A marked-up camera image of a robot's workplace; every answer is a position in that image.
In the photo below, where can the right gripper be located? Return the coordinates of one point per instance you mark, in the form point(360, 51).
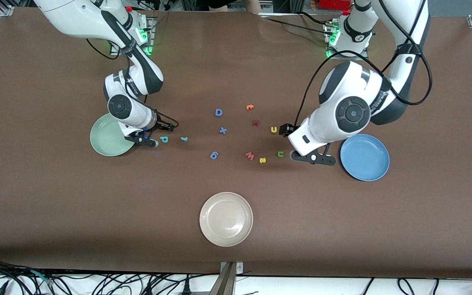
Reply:
point(163, 126)

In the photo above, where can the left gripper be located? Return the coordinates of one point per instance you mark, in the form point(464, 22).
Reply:
point(288, 129)

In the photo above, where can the teal foam letter p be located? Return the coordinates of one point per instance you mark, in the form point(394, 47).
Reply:
point(165, 140)

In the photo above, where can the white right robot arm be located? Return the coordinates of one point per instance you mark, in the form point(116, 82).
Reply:
point(76, 16)

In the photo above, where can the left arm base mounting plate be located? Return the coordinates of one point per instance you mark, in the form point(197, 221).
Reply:
point(334, 55)

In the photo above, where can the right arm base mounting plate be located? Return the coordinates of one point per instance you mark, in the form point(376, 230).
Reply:
point(150, 35)

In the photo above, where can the pink foam letter w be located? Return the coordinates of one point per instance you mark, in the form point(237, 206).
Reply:
point(250, 156)

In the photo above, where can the blue foam letter g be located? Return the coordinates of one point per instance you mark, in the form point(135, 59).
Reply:
point(214, 155)

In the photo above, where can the green plate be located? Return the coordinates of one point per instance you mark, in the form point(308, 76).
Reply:
point(105, 141)

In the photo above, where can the blue plate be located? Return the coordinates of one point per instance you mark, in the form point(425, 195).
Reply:
point(365, 162)

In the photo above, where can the brown table cover sheet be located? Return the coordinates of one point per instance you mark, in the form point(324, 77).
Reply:
point(236, 65)

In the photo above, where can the beige plate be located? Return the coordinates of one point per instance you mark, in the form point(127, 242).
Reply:
point(226, 219)

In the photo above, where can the bare person limb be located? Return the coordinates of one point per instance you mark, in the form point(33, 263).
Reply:
point(252, 5)

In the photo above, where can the red box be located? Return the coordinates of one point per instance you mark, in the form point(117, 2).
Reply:
point(334, 4)

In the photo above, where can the aluminium profile beam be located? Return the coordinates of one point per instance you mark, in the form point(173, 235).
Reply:
point(224, 282)

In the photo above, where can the metal table clamp bracket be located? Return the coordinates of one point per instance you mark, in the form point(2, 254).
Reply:
point(239, 267)

